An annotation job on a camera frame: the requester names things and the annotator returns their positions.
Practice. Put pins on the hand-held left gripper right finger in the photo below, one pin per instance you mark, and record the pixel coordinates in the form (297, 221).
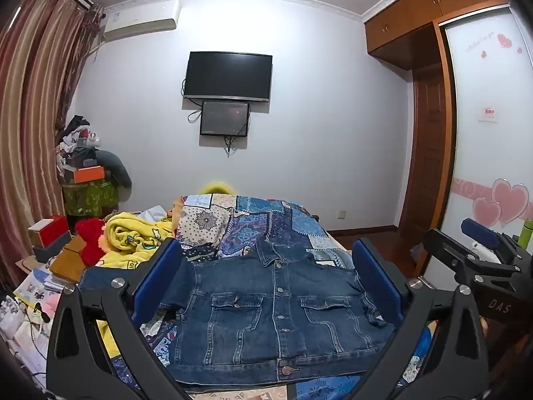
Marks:
(377, 283)

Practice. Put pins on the yellow pillow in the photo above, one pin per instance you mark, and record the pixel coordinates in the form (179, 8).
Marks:
(216, 188)

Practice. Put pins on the striped brown curtain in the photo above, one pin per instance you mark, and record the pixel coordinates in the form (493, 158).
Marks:
(29, 112)

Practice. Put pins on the red plush toy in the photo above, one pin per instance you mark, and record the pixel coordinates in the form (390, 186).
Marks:
(89, 237)

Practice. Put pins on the black wall television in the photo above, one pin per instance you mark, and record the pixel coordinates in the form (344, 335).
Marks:
(228, 76)

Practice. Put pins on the orange box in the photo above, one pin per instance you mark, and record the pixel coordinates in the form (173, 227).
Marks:
(88, 174)

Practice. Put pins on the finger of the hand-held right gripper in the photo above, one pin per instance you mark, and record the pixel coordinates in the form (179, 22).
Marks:
(479, 229)
(447, 250)

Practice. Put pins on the wooden door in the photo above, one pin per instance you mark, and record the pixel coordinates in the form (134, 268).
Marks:
(429, 146)

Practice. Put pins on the white air conditioner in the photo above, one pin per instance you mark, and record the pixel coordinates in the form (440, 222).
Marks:
(141, 21)

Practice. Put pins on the pile of papers and cards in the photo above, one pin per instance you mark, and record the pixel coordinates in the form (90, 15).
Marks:
(29, 300)

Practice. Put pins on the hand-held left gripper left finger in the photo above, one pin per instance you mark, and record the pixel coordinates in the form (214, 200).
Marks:
(156, 283)

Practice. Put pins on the blue denim jacket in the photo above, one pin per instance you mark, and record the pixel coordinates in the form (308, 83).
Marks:
(258, 321)

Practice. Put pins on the green bottle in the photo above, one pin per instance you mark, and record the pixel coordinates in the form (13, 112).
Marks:
(528, 229)

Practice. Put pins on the yellow printed blanket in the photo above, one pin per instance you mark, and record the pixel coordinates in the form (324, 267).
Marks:
(125, 233)

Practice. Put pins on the red box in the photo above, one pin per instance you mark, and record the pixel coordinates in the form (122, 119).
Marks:
(52, 227)

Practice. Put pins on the blue patchwork blanket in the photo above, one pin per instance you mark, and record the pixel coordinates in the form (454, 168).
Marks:
(258, 221)

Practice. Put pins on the red white sticker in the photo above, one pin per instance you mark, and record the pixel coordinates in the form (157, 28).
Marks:
(488, 114)

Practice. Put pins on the green patterned cloth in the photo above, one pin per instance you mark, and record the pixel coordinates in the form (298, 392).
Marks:
(89, 198)

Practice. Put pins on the grey box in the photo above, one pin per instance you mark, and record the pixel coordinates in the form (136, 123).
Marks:
(52, 250)

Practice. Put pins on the pile of clothes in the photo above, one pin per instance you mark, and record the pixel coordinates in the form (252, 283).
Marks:
(77, 141)

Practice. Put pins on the wooden wardrobe cabinets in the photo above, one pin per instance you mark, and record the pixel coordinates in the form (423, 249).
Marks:
(416, 12)

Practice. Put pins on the small black monitor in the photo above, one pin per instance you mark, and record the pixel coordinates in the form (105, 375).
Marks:
(225, 117)

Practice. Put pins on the white wall socket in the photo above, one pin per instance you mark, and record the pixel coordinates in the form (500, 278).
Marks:
(341, 215)

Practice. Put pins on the brown wooden box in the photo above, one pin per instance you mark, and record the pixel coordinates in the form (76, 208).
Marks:
(68, 262)

